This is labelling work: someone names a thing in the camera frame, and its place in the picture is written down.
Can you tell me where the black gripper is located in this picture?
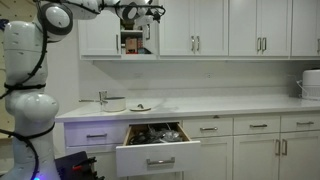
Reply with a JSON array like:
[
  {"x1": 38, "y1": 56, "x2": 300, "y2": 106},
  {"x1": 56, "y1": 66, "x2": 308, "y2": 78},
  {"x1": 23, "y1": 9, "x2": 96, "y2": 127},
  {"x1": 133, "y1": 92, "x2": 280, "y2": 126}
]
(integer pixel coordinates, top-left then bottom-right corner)
[{"x1": 151, "y1": 8, "x2": 162, "y2": 24}]

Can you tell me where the white cabinet shelf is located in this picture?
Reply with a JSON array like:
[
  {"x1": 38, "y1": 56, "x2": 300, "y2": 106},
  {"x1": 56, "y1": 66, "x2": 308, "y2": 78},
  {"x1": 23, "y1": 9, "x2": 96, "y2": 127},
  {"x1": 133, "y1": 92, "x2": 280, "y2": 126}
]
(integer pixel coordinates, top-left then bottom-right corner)
[{"x1": 120, "y1": 29, "x2": 144, "y2": 34}]

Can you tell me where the open white wooden drawer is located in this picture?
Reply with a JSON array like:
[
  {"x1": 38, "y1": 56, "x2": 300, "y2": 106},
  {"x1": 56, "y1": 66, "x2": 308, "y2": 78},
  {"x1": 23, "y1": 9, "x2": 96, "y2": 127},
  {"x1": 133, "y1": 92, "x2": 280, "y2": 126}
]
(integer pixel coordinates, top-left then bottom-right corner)
[{"x1": 115, "y1": 122, "x2": 201, "y2": 178}]

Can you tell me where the brown cardboard box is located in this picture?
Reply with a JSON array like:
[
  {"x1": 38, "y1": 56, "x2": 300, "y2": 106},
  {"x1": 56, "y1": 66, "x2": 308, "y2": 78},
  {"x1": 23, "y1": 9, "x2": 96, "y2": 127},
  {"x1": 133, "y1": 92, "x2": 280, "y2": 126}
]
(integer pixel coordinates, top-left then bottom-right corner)
[{"x1": 125, "y1": 37, "x2": 139, "y2": 55}]

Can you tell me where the flat pot lid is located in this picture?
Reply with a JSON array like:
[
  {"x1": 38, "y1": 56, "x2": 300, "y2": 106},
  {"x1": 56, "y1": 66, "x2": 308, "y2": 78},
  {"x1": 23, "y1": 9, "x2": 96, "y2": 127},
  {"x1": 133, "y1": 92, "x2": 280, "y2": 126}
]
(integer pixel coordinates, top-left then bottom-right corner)
[{"x1": 129, "y1": 103, "x2": 152, "y2": 112}]

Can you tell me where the white drawer front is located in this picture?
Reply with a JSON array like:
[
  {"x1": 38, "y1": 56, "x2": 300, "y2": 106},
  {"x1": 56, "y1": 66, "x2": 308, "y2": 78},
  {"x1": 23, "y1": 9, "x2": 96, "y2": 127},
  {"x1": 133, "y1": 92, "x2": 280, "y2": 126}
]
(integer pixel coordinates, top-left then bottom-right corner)
[
  {"x1": 182, "y1": 117, "x2": 233, "y2": 138},
  {"x1": 64, "y1": 121, "x2": 128, "y2": 148},
  {"x1": 280, "y1": 114, "x2": 320, "y2": 133},
  {"x1": 232, "y1": 115, "x2": 280, "y2": 136}
]

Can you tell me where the dark utensils pile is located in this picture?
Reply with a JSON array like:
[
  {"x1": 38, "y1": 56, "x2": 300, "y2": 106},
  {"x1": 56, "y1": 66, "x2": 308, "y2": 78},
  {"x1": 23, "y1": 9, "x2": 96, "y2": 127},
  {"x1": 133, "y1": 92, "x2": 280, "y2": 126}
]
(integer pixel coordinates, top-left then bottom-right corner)
[{"x1": 128, "y1": 123, "x2": 184, "y2": 145}]

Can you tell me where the white cylindrical appliance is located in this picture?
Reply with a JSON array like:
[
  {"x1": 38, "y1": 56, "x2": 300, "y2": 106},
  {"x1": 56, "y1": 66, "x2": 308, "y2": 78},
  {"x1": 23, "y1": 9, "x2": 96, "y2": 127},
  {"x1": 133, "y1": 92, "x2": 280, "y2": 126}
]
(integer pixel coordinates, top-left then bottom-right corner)
[{"x1": 300, "y1": 68, "x2": 320, "y2": 101}]

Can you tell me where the red black hand tool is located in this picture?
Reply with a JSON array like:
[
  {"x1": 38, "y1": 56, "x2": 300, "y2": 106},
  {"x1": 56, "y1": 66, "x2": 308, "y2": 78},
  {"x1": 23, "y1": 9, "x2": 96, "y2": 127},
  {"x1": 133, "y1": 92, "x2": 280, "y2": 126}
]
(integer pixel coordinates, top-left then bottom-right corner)
[{"x1": 71, "y1": 156, "x2": 98, "y2": 172}]

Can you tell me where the white upper cabinet frame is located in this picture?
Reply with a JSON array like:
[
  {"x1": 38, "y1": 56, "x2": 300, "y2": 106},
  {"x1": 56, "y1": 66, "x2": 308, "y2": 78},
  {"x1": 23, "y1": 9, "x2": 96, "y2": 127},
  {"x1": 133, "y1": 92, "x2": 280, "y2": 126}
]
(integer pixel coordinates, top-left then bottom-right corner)
[{"x1": 77, "y1": 0, "x2": 320, "y2": 62}]

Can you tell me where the cream pot with handle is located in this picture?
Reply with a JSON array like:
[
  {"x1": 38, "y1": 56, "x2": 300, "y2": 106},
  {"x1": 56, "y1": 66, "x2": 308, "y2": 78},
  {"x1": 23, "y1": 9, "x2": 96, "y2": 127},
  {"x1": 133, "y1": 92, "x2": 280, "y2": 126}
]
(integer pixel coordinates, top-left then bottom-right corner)
[{"x1": 78, "y1": 96, "x2": 127, "y2": 113}]

